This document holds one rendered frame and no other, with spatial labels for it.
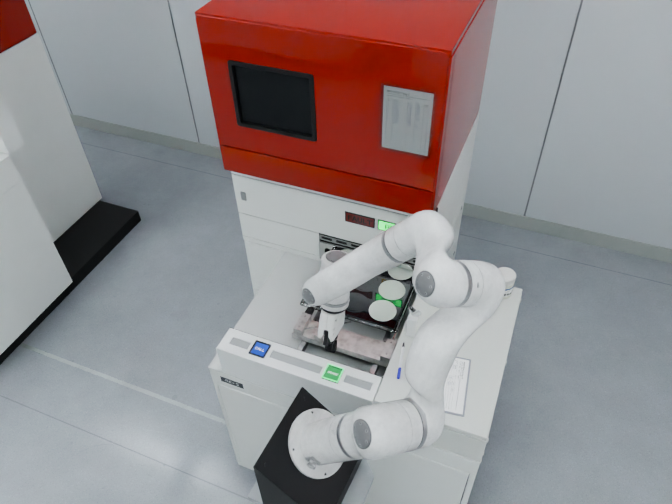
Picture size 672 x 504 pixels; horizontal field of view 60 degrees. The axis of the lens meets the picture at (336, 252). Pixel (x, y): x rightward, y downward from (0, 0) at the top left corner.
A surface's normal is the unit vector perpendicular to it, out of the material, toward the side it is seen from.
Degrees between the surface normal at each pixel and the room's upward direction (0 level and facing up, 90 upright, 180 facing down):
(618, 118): 90
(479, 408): 0
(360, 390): 0
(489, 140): 90
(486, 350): 0
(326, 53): 90
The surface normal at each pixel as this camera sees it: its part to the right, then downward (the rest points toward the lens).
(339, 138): -0.38, 0.65
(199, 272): -0.02, -0.72
